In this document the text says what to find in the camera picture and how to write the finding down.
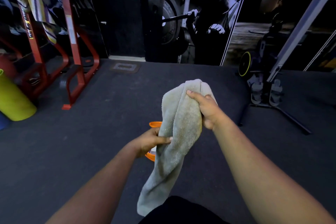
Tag person's right hand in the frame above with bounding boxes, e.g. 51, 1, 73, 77
186, 90, 223, 131

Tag person's left hand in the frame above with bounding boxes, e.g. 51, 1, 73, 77
132, 128, 173, 159

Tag orange dumbbell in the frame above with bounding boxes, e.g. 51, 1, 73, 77
145, 121, 163, 162

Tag grey towel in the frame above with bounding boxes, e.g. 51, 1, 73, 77
137, 79, 218, 217

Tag person's left forearm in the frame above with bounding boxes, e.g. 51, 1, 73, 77
45, 141, 139, 224

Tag person's right forearm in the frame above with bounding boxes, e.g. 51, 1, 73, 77
212, 115, 336, 224

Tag black exercise bike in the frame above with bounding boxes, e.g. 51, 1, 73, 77
237, 12, 313, 135

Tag person's black shorts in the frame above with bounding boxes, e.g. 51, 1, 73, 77
138, 196, 231, 224

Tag grey floor plate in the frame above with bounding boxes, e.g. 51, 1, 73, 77
110, 62, 141, 74

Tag red metal rack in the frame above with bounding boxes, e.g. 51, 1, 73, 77
0, 0, 100, 111

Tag yellow-green foam roller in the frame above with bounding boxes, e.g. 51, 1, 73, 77
0, 69, 37, 122

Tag blue roller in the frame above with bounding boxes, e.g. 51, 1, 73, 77
0, 112, 11, 131

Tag striped towel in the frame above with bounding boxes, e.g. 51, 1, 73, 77
9, 0, 58, 45

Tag grey metal frame post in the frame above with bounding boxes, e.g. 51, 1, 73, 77
266, 0, 336, 83

